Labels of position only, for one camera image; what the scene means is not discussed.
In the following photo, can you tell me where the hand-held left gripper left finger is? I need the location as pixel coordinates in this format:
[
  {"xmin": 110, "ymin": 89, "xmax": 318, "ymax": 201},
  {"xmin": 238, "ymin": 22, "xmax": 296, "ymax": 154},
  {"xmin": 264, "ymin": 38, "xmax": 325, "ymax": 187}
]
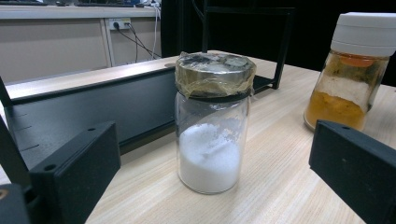
[{"xmin": 28, "ymin": 120, "xmax": 121, "ymax": 224}]

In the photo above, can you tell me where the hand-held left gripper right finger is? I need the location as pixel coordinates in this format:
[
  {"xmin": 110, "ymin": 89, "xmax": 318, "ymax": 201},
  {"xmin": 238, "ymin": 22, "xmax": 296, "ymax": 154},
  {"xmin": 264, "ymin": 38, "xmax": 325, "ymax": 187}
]
[{"xmin": 308, "ymin": 119, "xmax": 396, "ymax": 224}]

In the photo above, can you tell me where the black metal shelf rack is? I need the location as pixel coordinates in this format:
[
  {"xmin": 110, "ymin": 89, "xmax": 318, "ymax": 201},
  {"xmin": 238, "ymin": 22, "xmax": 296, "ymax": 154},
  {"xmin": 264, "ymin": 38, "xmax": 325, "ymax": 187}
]
[{"xmin": 0, "ymin": 0, "xmax": 297, "ymax": 188}]

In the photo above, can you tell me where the white-lidded jar with orange powder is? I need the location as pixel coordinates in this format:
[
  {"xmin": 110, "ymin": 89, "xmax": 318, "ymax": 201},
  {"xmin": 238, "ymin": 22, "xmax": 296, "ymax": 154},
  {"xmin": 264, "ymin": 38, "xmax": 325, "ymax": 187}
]
[{"xmin": 303, "ymin": 11, "xmax": 396, "ymax": 132}]

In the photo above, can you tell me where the glass jar with white powder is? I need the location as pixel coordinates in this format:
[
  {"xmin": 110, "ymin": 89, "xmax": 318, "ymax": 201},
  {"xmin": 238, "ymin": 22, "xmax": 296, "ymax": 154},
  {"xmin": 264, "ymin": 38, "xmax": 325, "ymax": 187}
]
[{"xmin": 174, "ymin": 50, "xmax": 258, "ymax": 195}]

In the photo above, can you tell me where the beige desk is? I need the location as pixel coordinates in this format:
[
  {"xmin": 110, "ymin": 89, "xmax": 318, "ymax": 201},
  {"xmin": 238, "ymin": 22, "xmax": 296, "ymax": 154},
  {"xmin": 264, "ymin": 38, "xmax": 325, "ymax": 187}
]
[{"xmin": 0, "ymin": 4, "xmax": 163, "ymax": 85}]

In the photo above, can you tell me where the black curtain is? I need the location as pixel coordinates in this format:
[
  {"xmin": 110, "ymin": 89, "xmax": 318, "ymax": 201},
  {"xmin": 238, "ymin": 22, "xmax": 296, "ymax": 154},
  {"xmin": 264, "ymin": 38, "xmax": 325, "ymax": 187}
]
[{"xmin": 161, "ymin": 0, "xmax": 396, "ymax": 88}]

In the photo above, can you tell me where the black power cable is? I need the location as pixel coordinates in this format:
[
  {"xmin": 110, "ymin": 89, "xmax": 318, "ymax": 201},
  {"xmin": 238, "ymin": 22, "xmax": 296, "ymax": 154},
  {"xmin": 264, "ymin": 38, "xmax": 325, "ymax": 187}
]
[{"xmin": 113, "ymin": 22, "xmax": 163, "ymax": 63}]

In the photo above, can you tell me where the white wall socket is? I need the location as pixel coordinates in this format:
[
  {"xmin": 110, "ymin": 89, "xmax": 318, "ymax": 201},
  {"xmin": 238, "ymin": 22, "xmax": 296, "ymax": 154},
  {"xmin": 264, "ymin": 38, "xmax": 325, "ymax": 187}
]
[{"xmin": 108, "ymin": 17, "xmax": 132, "ymax": 32}]

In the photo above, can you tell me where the white cable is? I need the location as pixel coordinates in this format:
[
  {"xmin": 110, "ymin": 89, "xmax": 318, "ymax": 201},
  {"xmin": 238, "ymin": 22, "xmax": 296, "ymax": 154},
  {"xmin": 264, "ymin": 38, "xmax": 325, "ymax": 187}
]
[{"xmin": 150, "ymin": 2, "xmax": 162, "ymax": 60}]

